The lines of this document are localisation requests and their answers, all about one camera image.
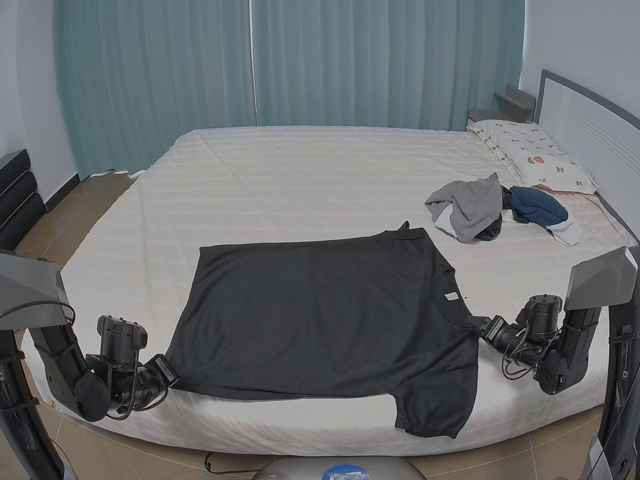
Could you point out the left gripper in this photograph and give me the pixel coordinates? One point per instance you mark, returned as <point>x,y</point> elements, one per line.
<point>150,383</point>

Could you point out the white printed pillow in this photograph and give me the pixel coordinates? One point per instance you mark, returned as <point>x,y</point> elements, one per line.
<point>535,155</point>

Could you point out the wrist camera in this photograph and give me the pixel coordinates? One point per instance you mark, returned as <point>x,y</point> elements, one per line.
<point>544,318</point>
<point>120,338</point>

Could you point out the pile of clothes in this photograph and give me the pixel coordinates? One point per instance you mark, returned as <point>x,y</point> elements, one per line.
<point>475,203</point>

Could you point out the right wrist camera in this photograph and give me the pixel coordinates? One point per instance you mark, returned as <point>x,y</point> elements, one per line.
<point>544,318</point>

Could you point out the bed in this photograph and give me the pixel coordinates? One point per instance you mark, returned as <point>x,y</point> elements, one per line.
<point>300,183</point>

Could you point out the black T-shirt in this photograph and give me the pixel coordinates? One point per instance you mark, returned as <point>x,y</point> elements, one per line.
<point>310,318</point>

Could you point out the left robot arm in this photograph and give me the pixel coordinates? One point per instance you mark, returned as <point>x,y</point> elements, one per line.
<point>65,368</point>

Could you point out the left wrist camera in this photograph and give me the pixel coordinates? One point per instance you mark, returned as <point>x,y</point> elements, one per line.
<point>120,338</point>

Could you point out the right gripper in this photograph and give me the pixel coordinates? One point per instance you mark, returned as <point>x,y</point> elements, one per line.
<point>507,338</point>

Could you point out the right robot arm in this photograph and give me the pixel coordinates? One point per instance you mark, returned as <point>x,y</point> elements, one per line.
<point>575,348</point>

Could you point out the grey bedside table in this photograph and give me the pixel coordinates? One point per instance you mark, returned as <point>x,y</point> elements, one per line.
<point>510,103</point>

